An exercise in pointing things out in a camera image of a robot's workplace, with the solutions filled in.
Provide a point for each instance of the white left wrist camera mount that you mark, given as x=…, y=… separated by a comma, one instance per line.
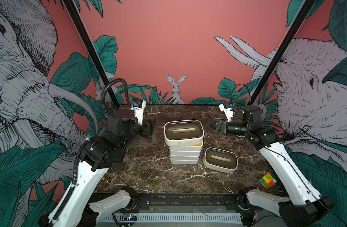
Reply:
x=138, y=106

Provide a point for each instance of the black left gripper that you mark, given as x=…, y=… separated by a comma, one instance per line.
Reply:
x=149, y=127

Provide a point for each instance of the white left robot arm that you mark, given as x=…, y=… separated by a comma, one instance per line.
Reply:
x=92, y=162

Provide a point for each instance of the dark brown lid tissue box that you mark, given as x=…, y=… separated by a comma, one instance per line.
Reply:
x=220, y=160
x=183, y=133

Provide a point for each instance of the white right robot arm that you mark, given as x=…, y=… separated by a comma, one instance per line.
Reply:
x=304, y=204

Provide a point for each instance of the black frame post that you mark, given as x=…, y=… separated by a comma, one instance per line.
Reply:
x=301, y=15
x=101, y=55

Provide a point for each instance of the black left frame post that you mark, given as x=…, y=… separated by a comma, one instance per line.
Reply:
x=101, y=55

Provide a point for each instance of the white slotted cable duct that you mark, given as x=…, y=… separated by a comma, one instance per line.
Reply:
x=231, y=218

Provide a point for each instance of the black right frame post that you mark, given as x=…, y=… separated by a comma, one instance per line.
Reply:
x=301, y=15

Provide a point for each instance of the wood lid white tissue box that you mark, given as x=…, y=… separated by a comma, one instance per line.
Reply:
x=189, y=148

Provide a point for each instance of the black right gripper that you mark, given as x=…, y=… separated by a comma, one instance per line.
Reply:
x=223, y=127

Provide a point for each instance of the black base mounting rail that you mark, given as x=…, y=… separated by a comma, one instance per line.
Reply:
x=231, y=202

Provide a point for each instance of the small circuit board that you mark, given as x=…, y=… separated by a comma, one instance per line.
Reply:
x=129, y=218

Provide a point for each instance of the colourful puzzle cube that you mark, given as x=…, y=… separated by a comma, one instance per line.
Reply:
x=267, y=181

